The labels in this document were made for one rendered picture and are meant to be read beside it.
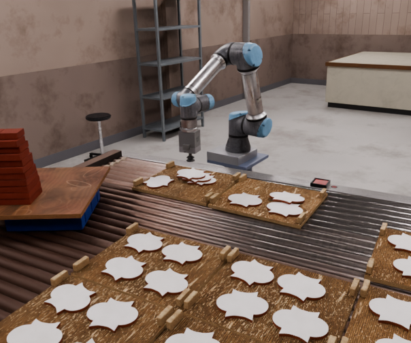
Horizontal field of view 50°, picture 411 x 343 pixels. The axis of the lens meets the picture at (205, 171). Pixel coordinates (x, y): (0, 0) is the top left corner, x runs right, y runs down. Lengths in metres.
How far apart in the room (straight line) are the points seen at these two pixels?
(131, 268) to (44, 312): 0.29
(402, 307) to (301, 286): 0.27
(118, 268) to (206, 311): 0.35
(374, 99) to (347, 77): 0.58
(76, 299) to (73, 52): 4.54
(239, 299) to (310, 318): 0.20
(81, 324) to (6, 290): 0.35
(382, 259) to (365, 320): 0.33
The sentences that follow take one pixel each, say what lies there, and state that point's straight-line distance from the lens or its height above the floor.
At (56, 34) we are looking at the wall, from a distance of 5.52.
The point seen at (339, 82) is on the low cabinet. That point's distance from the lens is 7.98.
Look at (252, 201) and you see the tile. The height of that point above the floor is 0.95.
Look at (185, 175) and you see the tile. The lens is 2.10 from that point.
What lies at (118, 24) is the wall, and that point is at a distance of 6.14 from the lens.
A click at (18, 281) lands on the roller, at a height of 0.91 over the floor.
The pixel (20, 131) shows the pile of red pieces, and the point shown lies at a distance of 1.74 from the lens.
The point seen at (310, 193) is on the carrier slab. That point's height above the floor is 0.94.
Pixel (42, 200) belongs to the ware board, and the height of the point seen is 1.04.
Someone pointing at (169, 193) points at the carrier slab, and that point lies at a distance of 1.98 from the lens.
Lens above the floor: 1.72
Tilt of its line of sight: 21 degrees down
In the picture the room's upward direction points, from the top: 2 degrees counter-clockwise
